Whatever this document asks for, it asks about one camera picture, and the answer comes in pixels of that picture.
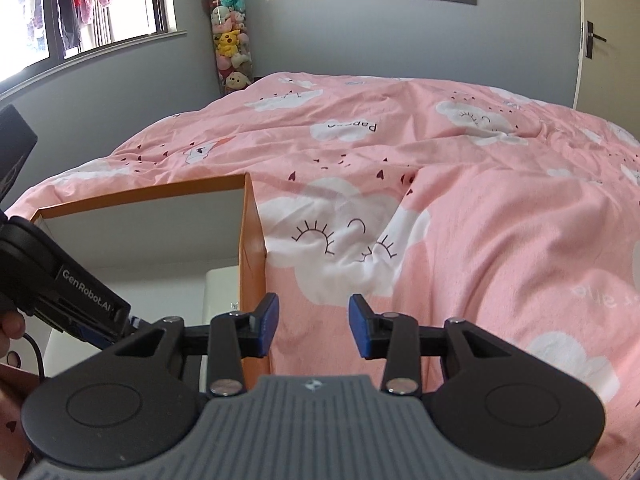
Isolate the white door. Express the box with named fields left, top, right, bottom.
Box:
left=572, top=0, right=640, bottom=128

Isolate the pink printed blanket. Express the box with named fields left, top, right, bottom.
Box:
left=0, top=71, right=640, bottom=480

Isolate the person's left hand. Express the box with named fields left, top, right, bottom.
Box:
left=0, top=310, right=26, bottom=361

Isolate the black door handle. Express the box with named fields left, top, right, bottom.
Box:
left=582, top=20, right=608, bottom=60

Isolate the orange cardboard box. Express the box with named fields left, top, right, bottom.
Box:
left=30, top=172, right=273, bottom=395

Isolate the black cable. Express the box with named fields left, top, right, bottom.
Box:
left=17, top=332, right=47, bottom=480

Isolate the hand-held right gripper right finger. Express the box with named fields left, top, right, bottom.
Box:
left=348, top=293, right=526, bottom=396

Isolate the pale hanging garment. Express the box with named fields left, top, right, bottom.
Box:
left=11, top=0, right=52, bottom=47

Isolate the dark hanging garment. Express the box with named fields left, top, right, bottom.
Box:
left=56, top=0, right=83, bottom=55

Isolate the tube of plush toys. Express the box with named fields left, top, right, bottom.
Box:
left=200, top=0, right=257, bottom=97

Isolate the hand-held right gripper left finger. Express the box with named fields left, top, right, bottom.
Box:
left=107, top=292, right=281, bottom=398

